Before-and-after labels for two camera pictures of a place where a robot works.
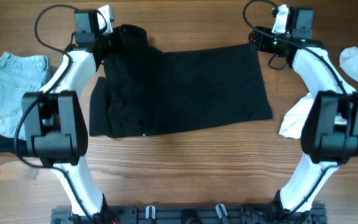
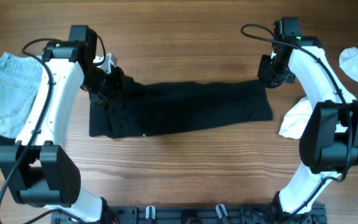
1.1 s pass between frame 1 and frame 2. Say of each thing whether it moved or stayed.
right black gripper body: moved
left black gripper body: moved
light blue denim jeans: stayed
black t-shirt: moved
